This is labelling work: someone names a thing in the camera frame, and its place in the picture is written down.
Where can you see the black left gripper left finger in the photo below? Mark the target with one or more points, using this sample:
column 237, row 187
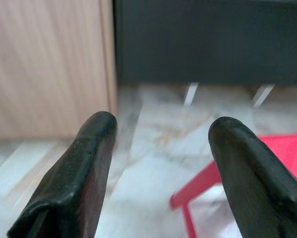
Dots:
column 71, row 188

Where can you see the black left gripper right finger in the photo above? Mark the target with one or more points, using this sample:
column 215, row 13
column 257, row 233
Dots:
column 257, row 188

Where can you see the red plastic stool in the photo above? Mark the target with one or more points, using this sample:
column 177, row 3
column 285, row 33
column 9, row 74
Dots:
column 287, row 151

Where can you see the white sofa leg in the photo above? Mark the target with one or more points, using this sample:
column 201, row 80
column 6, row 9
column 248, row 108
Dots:
column 190, row 95
column 262, row 95

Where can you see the light wooden cabinet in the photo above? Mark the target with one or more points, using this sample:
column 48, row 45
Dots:
column 46, row 69

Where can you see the dark grey sofa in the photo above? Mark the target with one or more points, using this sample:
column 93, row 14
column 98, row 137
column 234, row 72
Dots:
column 207, row 42

